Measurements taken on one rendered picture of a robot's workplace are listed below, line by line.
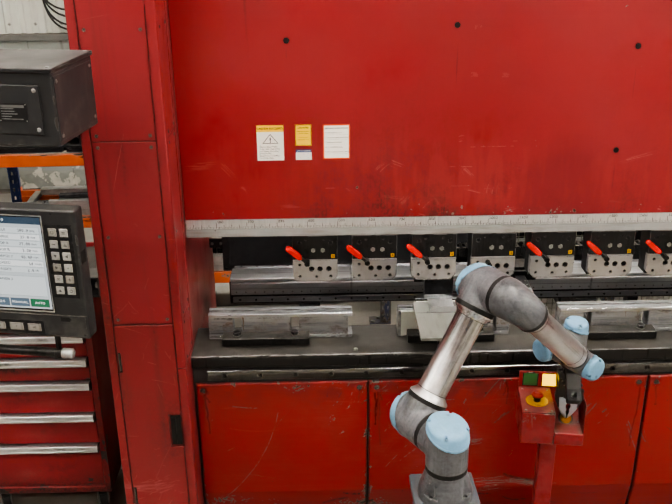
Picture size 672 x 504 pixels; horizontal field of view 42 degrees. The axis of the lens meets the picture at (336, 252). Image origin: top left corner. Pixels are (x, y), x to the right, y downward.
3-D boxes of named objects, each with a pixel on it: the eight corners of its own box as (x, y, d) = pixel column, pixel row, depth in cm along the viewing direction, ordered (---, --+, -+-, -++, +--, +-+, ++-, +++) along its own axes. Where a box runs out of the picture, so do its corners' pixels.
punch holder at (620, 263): (586, 276, 297) (591, 231, 291) (579, 266, 305) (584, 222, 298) (630, 276, 297) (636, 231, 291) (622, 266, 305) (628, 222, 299)
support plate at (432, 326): (421, 341, 278) (421, 338, 278) (412, 304, 303) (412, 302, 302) (477, 340, 279) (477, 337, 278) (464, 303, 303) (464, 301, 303)
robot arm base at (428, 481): (477, 509, 236) (479, 479, 232) (421, 511, 235) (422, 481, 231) (466, 475, 249) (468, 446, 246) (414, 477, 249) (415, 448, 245)
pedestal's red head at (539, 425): (519, 443, 283) (523, 395, 276) (515, 415, 298) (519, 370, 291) (582, 446, 281) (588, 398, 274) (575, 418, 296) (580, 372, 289)
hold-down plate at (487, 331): (407, 343, 301) (408, 335, 300) (406, 336, 306) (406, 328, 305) (494, 341, 301) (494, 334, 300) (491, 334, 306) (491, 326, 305)
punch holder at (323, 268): (293, 281, 295) (292, 236, 289) (293, 271, 303) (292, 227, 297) (337, 281, 295) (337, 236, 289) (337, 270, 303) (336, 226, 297)
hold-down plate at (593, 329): (570, 340, 302) (571, 332, 301) (566, 333, 307) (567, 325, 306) (656, 338, 302) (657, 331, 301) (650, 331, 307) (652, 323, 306)
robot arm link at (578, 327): (557, 319, 271) (576, 311, 275) (553, 348, 276) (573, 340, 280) (576, 330, 265) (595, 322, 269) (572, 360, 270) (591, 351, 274)
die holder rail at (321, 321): (209, 339, 305) (207, 315, 301) (211, 331, 310) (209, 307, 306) (352, 336, 305) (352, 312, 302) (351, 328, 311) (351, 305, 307)
